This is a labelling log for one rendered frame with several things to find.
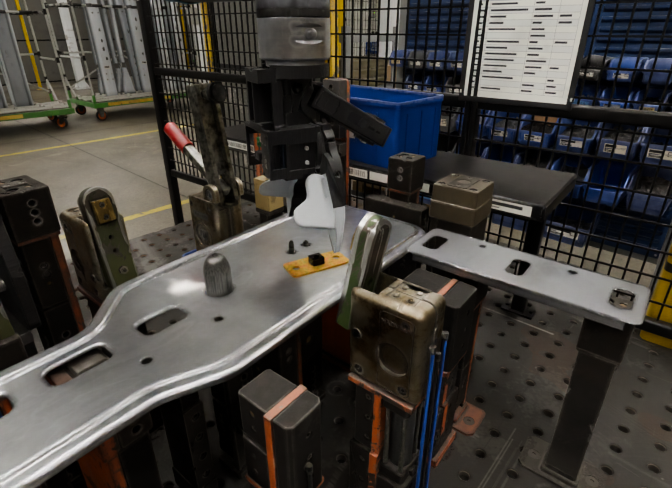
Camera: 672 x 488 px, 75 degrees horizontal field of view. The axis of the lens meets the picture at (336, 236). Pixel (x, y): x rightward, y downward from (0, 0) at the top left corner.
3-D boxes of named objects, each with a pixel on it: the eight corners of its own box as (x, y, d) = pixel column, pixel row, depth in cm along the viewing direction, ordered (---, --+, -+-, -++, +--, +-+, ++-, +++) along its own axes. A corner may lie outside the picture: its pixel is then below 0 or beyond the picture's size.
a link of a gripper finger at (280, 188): (251, 206, 60) (259, 157, 53) (290, 198, 63) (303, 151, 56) (259, 223, 59) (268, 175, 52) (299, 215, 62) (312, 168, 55)
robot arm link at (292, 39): (309, 19, 50) (347, 17, 43) (310, 62, 52) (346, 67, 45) (246, 18, 46) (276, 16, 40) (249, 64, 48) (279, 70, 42)
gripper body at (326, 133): (247, 170, 53) (238, 62, 48) (311, 160, 57) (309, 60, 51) (272, 188, 47) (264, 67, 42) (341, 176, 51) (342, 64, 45)
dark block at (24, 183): (91, 458, 66) (-1, 195, 48) (70, 434, 70) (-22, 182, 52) (123, 436, 69) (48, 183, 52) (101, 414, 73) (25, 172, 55)
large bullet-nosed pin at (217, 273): (218, 311, 52) (211, 262, 49) (202, 301, 53) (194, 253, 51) (239, 299, 54) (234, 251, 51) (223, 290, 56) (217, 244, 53)
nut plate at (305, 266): (294, 278, 55) (293, 270, 55) (281, 265, 58) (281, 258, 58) (350, 262, 59) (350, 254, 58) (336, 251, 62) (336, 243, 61)
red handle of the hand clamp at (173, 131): (217, 192, 65) (157, 122, 68) (213, 202, 66) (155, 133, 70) (239, 184, 68) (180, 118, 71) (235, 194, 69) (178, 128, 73)
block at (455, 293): (436, 479, 63) (459, 318, 51) (372, 438, 69) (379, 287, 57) (463, 435, 70) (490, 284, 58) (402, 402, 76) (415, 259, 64)
